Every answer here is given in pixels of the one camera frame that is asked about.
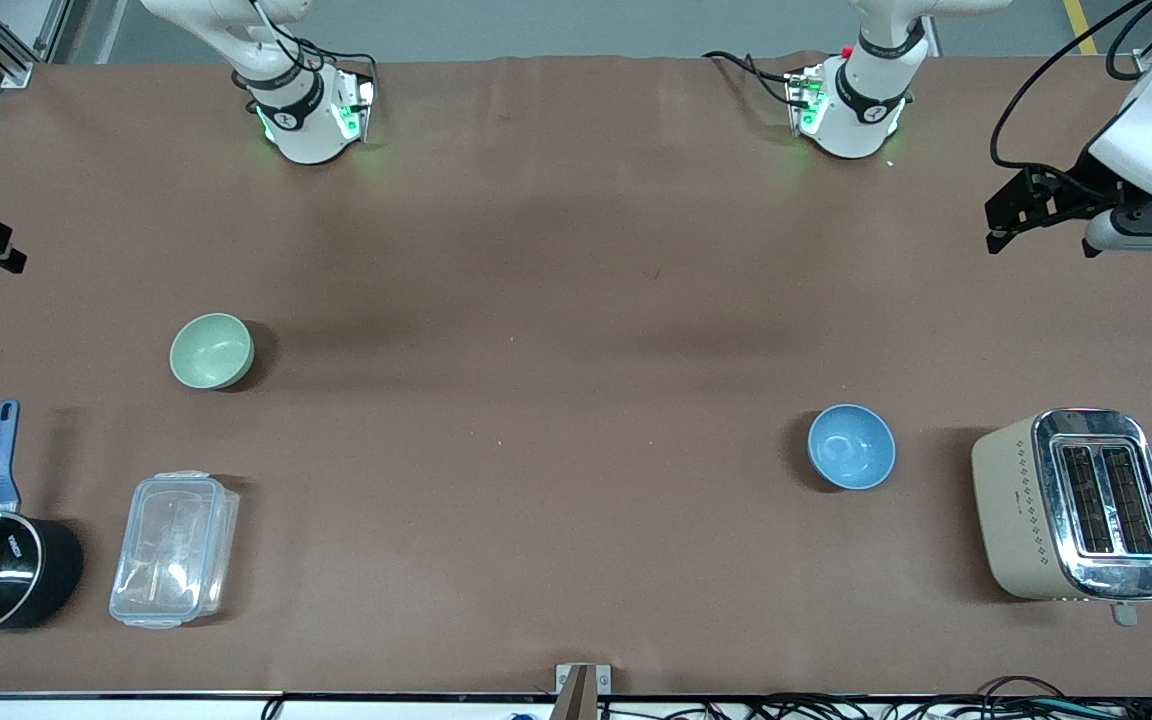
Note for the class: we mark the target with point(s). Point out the blue bowl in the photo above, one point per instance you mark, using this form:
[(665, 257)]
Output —
[(851, 446)]

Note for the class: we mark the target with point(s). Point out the green bowl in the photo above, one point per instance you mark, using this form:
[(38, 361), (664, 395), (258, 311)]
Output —
[(211, 350)]

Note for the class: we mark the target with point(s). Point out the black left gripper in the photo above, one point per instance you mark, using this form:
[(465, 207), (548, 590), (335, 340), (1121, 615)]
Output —
[(1082, 183)]

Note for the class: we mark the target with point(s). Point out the beige chrome toaster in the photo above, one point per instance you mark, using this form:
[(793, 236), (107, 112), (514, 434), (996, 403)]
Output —
[(1026, 510)]

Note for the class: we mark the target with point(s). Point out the clear plastic food container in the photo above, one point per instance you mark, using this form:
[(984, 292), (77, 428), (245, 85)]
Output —
[(174, 548)]

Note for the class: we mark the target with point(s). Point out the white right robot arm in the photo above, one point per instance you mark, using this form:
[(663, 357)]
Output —
[(301, 125)]

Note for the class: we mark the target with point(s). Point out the metal bracket with brown post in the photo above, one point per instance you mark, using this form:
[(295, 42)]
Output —
[(581, 690)]

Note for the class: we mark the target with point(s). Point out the brown table mat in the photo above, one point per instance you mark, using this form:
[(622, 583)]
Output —
[(576, 250)]

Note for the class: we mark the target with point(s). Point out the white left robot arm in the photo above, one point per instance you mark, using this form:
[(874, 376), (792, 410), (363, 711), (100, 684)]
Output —
[(861, 110)]

